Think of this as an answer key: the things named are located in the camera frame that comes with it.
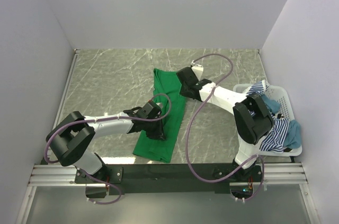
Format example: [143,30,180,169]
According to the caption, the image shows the green tank top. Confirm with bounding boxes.
[133,68,186,163]

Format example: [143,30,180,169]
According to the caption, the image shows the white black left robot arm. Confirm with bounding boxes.
[46,101,166,183]

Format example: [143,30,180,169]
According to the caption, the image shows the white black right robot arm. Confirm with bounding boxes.
[176,65,274,181]

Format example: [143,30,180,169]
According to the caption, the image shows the blue white striped tank top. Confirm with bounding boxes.
[243,80,290,153]

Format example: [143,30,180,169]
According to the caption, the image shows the teal blue tank top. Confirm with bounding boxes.
[259,94,302,149]

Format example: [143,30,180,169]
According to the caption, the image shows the white plastic laundry basket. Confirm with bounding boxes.
[233,80,302,157]

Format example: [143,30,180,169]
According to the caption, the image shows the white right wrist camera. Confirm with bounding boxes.
[191,61,203,80]

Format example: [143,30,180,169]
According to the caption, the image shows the aluminium left side rail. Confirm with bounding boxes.
[52,49,80,129]

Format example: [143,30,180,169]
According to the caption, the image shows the aluminium rail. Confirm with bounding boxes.
[52,49,80,129]
[28,163,308,186]

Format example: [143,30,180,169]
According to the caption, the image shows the aluminium front rail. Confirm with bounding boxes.
[28,163,308,186]

